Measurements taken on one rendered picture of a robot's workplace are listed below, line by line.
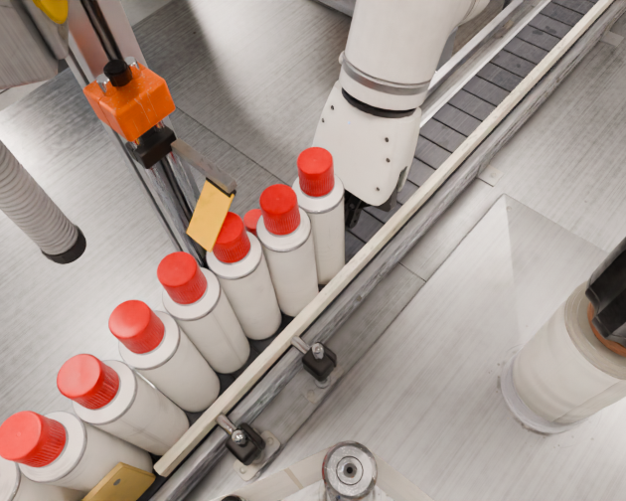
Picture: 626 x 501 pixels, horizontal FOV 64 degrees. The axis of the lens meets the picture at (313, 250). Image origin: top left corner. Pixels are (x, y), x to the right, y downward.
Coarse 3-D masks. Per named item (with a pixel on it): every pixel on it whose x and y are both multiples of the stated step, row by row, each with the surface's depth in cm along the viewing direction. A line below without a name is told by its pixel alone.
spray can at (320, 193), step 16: (304, 160) 45; (320, 160) 45; (304, 176) 45; (320, 176) 45; (336, 176) 49; (304, 192) 47; (320, 192) 47; (336, 192) 48; (304, 208) 48; (320, 208) 48; (336, 208) 48; (320, 224) 50; (336, 224) 51; (320, 240) 52; (336, 240) 53; (320, 256) 55; (336, 256) 56; (320, 272) 59; (336, 272) 60
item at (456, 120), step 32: (576, 0) 86; (544, 32) 82; (512, 64) 79; (480, 96) 76; (448, 128) 73; (416, 160) 71; (384, 224) 66; (352, 256) 63; (320, 288) 61; (288, 320) 60; (256, 352) 58; (224, 384) 56; (256, 384) 58; (192, 416) 55; (160, 480) 52
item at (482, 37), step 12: (516, 0) 74; (528, 0) 75; (504, 12) 73; (516, 12) 74; (492, 24) 72; (504, 24) 73; (480, 36) 71; (468, 48) 69; (456, 60) 68; (444, 72) 67; (432, 84) 66
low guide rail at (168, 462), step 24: (600, 0) 80; (576, 24) 78; (432, 192) 65; (408, 216) 63; (384, 240) 61; (360, 264) 59; (336, 288) 58; (312, 312) 56; (288, 336) 55; (264, 360) 54; (240, 384) 53; (216, 408) 51; (192, 432) 50; (168, 456) 49
